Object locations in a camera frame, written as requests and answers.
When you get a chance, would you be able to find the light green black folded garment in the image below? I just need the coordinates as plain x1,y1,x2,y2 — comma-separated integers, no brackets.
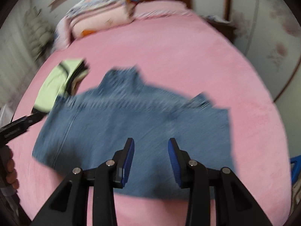
32,59,89,115

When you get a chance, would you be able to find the blue denim jacket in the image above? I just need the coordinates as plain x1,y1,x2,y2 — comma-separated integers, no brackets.
32,68,234,199

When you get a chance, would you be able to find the light pink cartoon pillow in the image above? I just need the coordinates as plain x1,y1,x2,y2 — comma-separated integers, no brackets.
54,17,70,50

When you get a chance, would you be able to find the white striped curtain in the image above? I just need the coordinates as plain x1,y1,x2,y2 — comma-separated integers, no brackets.
1,18,39,111

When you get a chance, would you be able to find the floral wardrobe door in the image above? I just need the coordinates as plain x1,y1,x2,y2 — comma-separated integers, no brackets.
230,0,300,101

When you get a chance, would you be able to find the person's left hand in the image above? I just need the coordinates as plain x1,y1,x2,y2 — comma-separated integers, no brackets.
6,148,19,190

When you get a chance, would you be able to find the beige puffer jacket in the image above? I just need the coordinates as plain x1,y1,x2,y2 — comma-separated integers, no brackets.
24,7,54,60

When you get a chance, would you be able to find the dark wooden nightstand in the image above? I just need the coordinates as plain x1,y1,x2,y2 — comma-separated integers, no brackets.
202,15,237,43

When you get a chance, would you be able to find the pink bed sheet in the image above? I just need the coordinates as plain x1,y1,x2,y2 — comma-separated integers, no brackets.
9,15,291,225

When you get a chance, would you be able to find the pink folded quilt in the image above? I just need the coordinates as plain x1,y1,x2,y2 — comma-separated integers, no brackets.
70,3,135,39

